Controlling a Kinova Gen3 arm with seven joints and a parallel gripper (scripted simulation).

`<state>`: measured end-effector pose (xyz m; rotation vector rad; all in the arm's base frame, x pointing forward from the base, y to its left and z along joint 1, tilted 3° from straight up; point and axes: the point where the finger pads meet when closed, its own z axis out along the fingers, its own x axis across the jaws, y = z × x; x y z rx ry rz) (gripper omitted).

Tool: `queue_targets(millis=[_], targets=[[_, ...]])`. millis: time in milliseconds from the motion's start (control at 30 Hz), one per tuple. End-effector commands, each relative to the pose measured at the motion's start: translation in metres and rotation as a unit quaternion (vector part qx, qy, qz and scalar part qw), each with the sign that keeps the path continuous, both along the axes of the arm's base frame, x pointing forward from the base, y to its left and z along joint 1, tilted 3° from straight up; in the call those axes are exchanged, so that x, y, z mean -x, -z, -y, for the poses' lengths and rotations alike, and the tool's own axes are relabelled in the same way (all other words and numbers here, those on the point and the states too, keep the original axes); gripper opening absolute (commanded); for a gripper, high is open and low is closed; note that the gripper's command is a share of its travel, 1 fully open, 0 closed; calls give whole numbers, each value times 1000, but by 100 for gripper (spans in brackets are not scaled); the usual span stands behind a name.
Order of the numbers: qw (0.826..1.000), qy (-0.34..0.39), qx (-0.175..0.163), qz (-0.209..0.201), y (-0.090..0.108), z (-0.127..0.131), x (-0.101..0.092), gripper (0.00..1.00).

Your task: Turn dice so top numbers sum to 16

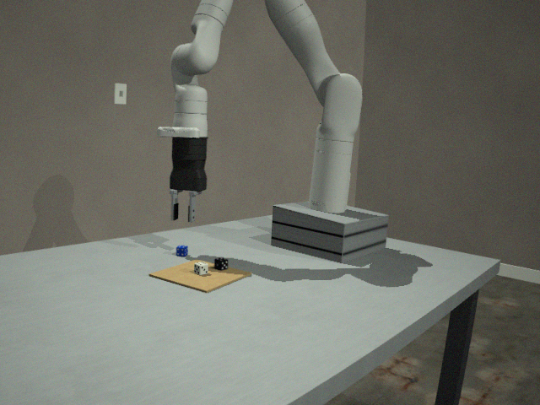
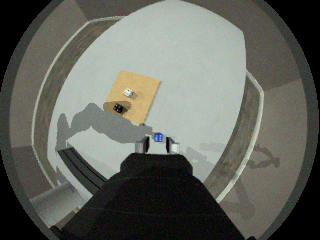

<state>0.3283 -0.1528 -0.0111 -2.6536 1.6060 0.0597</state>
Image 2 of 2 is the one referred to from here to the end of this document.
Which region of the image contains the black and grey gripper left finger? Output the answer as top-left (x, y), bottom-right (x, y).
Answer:
top-left (135, 136), bottom-right (150, 153)

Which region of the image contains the blue die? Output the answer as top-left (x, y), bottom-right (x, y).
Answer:
top-left (155, 133), bottom-right (163, 142)

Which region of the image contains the tan flat square mat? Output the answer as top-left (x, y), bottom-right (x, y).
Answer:
top-left (103, 70), bottom-right (161, 125)

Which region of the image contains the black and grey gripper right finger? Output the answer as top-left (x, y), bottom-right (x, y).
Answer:
top-left (166, 137), bottom-right (180, 154)

